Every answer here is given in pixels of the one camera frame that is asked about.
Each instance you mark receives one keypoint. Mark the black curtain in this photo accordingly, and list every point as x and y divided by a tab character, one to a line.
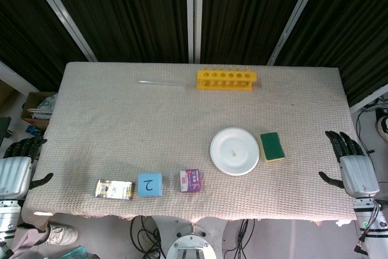
21	28
130	13
242	13
357	28

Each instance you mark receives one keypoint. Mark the blue foam cube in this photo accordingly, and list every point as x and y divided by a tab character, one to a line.
150	184

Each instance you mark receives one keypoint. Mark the yellow red cardboard pack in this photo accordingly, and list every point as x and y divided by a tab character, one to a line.
114	189

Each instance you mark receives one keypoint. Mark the brown cardboard box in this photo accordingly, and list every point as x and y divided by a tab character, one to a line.
31	101

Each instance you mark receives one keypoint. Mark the white sneaker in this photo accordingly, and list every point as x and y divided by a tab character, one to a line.
62	234

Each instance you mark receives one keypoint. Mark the black white shoe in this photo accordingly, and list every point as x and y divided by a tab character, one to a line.
382	124

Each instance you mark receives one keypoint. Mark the white frame post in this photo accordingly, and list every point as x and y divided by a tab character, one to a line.
298	16
194	13
60	13

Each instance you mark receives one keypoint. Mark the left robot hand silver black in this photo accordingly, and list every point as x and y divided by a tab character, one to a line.
15	177

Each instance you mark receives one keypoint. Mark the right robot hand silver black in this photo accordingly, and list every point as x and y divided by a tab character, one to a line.
359	174

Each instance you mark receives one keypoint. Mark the pink waffle tablecloth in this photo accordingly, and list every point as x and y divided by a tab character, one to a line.
136	125

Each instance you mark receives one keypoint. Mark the purple tissue pack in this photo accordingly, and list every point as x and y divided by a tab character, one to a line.
191	181

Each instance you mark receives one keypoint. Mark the pink trouser leg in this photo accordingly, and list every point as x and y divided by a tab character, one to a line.
28	237

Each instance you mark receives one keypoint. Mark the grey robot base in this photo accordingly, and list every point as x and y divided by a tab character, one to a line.
194	240

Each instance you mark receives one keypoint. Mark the clear glass test tube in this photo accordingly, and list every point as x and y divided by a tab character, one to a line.
163	82

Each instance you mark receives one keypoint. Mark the yellow test tube rack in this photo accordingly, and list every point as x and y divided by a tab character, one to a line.
225	75

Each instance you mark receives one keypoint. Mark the white frame beam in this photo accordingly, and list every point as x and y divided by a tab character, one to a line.
368	99
18	77

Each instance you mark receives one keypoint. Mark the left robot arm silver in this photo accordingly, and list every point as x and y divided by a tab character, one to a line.
7	219

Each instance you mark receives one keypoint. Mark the green yellow sponge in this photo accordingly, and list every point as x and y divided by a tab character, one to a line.
272	146

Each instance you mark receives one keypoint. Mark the white round plate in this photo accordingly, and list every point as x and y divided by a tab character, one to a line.
235	153

